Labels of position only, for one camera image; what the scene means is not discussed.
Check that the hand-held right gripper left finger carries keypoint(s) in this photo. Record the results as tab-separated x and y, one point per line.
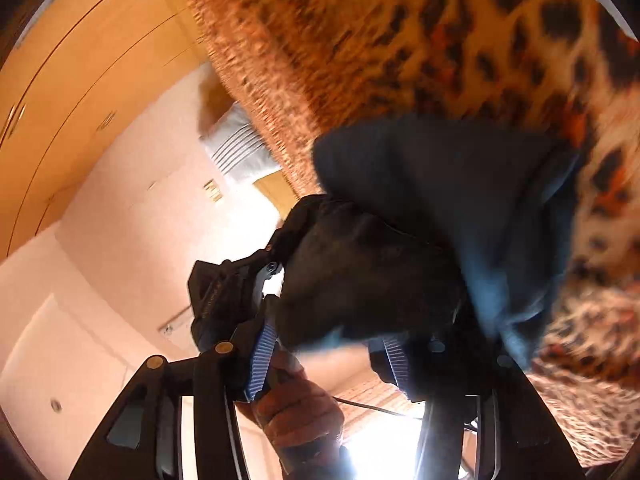
261	360

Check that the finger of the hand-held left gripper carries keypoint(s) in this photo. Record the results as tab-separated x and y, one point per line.
295	225

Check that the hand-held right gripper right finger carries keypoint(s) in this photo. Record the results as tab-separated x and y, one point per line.
397	362

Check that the blue denim pants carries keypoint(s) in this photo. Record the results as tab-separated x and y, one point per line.
425	220

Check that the person's left hand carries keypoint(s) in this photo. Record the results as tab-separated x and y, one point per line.
295	410

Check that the light wooden headboard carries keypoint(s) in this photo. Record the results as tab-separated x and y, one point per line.
277	195

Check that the orange patterned curtain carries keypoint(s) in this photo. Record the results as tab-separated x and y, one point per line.
370	395

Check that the grey striped pillow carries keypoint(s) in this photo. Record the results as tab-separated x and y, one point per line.
235	145

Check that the recessed ceiling light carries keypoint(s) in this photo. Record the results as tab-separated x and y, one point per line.
56	405

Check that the leopard print bed cover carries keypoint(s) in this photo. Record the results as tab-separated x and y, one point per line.
450	35

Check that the light wooden wardrobe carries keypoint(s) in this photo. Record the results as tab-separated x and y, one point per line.
85	75

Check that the wall light switch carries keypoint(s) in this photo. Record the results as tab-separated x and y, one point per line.
214	191

